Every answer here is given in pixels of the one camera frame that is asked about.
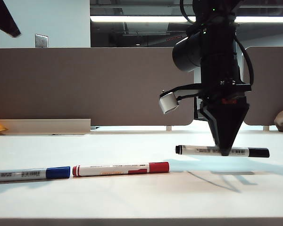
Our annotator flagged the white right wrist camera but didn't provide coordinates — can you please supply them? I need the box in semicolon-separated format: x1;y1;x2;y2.
159;92;179;115

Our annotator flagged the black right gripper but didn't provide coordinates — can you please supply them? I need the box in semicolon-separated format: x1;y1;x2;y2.
199;55;252;156

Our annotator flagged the red whiteboard marker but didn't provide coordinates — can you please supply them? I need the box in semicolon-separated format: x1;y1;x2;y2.
72;161;170;177

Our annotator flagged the metal wall switch plate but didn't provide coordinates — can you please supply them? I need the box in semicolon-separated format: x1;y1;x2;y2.
34;33;49;48

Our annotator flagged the brown felt desk partition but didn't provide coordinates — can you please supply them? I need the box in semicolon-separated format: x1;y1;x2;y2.
242;46;283;126
0;47;195;127

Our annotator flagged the red ceiling light sign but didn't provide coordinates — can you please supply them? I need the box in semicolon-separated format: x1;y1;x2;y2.
167;34;187;41

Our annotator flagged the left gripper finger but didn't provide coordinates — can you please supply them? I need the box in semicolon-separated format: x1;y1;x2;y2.
0;0;21;38

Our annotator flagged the blue whiteboard marker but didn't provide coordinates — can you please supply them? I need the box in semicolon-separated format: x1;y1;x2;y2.
0;166;71;183

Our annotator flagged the grey ceiling air duct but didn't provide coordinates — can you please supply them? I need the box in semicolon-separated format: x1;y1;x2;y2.
122;22;170;36

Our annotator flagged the black right camera bracket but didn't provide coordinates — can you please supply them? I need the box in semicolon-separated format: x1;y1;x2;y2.
162;83;202;99

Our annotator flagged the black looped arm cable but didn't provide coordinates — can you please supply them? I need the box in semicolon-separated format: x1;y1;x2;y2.
179;0;198;24
234;35;255;86

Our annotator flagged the black whiteboard marker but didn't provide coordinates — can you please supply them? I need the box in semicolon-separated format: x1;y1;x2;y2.
175;145;271;158

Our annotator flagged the beige desk tray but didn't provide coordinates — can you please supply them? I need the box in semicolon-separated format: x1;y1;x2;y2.
0;118;92;136

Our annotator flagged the thin black camera cable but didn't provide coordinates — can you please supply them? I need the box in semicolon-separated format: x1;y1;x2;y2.
176;93;200;101

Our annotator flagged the white ceiling light strip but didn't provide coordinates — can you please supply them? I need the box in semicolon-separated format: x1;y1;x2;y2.
90;15;283;24

